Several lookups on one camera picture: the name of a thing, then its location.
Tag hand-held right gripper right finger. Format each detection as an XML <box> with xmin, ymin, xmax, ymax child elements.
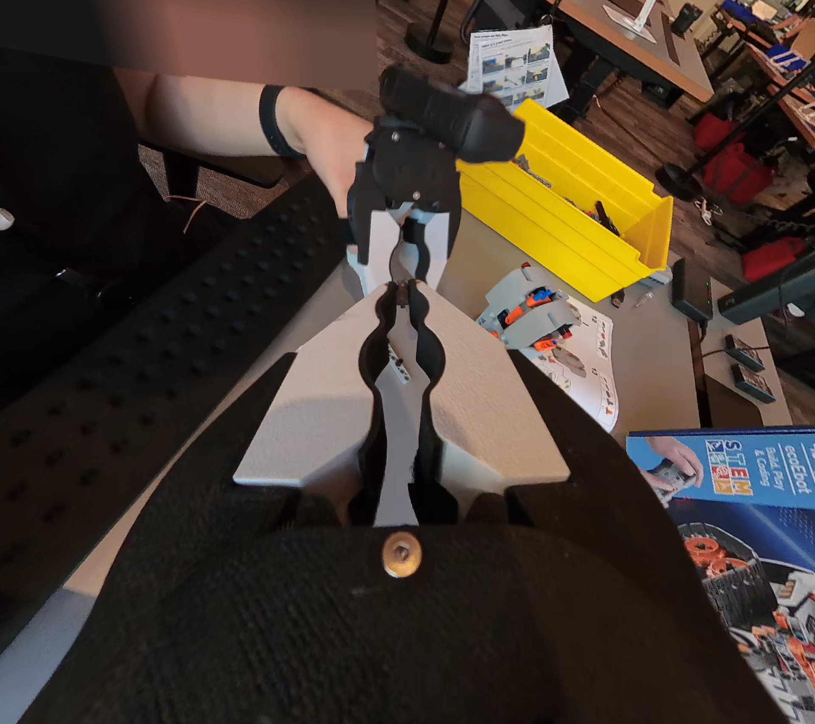
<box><xmin>410</xmin><ymin>278</ymin><xmax>571</xmax><ymax>526</ymax></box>

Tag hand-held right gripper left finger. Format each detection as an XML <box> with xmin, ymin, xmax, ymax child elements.
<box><xmin>232</xmin><ymin>282</ymin><xmax>397</xmax><ymax>526</ymax></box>

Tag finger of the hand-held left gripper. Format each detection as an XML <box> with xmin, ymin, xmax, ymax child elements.
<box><xmin>347</xmin><ymin>208</ymin><xmax>408</xmax><ymax>298</ymax></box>
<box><xmin>401</xmin><ymin>208</ymin><xmax>451</xmax><ymax>290</ymax></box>

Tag person's left forearm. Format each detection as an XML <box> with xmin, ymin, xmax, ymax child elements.
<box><xmin>115</xmin><ymin>68</ymin><xmax>275</xmax><ymax>160</ymax></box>

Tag grey desk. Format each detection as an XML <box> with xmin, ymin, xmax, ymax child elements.
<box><xmin>0</xmin><ymin>199</ymin><xmax>774</xmax><ymax>724</ymax></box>

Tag person's left hand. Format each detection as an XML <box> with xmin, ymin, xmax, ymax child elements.
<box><xmin>280</xmin><ymin>89</ymin><xmax>378</xmax><ymax>220</ymax></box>

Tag grey toy robot model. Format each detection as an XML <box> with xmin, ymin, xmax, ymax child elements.
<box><xmin>478</xmin><ymin>264</ymin><xmax>583</xmax><ymax>356</ymax></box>

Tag building instruction booklet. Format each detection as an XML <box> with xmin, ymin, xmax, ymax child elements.
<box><xmin>528</xmin><ymin>291</ymin><xmax>620</xmax><ymax>433</ymax></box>

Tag yellow plastic bin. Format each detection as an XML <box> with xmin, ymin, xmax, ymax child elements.
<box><xmin>455</xmin><ymin>98</ymin><xmax>674</xmax><ymax>303</ymax></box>

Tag black wristband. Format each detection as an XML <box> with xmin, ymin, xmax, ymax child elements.
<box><xmin>259</xmin><ymin>84</ymin><xmax>308</xmax><ymax>160</ymax></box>

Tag printed photo sheet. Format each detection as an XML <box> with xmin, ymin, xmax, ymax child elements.
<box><xmin>467</xmin><ymin>24</ymin><xmax>571</xmax><ymax>112</ymax></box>

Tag black perforated panel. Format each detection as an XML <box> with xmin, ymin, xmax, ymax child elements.
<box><xmin>0</xmin><ymin>173</ymin><xmax>348</xmax><ymax>655</ymax></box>

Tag black toy parts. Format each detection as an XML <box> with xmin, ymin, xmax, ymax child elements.
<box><xmin>560</xmin><ymin>199</ymin><xmax>621</xmax><ymax>238</ymax></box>

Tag black power adapter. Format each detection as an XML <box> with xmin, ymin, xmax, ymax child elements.
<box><xmin>670</xmin><ymin>257</ymin><xmax>714</xmax><ymax>324</ymax></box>

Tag wooden background table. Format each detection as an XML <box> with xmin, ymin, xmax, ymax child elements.
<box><xmin>534</xmin><ymin>0</ymin><xmax>714</xmax><ymax>104</ymax></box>

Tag small black electronic module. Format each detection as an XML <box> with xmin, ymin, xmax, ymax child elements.
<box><xmin>731</xmin><ymin>362</ymin><xmax>778</xmax><ymax>404</ymax></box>
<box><xmin>725</xmin><ymin>334</ymin><xmax>765</xmax><ymax>373</ymax></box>

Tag blue robot kit box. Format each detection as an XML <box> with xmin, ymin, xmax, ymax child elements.
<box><xmin>626</xmin><ymin>428</ymin><xmax>815</xmax><ymax>724</ymax></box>

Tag red bag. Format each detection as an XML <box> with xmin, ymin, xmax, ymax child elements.
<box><xmin>694</xmin><ymin>113</ymin><xmax>739</xmax><ymax>152</ymax></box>
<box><xmin>703</xmin><ymin>143</ymin><xmax>774</xmax><ymax>204</ymax></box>
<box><xmin>742</xmin><ymin>237</ymin><xmax>806</xmax><ymax>282</ymax></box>

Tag dark grey flat device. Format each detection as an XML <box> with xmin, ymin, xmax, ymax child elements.
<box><xmin>716</xmin><ymin>266</ymin><xmax>815</xmax><ymax>325</ymax></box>

